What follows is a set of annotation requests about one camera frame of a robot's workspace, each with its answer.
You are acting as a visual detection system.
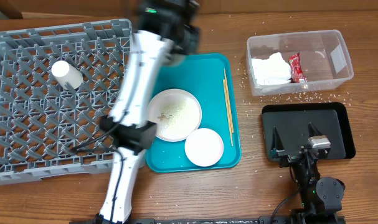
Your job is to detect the white napkin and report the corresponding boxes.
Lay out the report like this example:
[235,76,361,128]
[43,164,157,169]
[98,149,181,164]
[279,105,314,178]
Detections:
[251,52,291,86]

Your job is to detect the black plastic tray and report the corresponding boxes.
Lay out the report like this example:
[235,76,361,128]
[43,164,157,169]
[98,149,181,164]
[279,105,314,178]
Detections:
[262,102,356,162]

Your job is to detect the red snack wrapper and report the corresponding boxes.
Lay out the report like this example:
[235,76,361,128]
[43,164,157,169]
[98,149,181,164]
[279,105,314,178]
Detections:
[288,53,307,83]

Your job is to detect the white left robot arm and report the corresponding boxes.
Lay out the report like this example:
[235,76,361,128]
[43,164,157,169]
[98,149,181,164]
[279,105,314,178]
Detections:
[95,0,199,223]

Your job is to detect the white cup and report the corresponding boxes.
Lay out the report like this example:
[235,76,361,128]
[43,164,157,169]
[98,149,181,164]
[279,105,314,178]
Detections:
[51,60,83,90]

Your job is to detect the grey dish rack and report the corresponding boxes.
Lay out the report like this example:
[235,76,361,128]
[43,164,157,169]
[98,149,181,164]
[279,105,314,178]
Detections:
[0,19,132,185]

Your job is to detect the teal serving tray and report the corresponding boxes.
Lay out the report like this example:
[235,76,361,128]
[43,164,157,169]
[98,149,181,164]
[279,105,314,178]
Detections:
[146,54,242,173]

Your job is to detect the large white plate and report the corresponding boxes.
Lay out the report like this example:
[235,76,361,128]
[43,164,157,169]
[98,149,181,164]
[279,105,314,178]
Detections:
[148,89,202,142]

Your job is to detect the wooden chopstick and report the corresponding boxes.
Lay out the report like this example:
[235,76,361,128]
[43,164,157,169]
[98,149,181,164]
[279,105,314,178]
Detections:
[223,79,234,147]
[223,68,234,135]

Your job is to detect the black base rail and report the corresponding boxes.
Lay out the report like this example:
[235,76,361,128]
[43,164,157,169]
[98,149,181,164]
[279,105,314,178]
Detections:
[69,215,345,224]

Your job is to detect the clear plastic bin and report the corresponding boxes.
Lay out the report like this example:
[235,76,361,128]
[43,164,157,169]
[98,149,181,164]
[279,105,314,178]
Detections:
[247,30,354,96]

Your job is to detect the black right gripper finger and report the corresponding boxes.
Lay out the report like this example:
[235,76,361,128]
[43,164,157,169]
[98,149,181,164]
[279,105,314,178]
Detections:
[272,127,285,152]
[308,122,323,138]

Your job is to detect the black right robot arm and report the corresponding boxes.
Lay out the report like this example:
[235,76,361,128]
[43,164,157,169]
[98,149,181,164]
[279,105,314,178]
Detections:
[270,123,345,223]

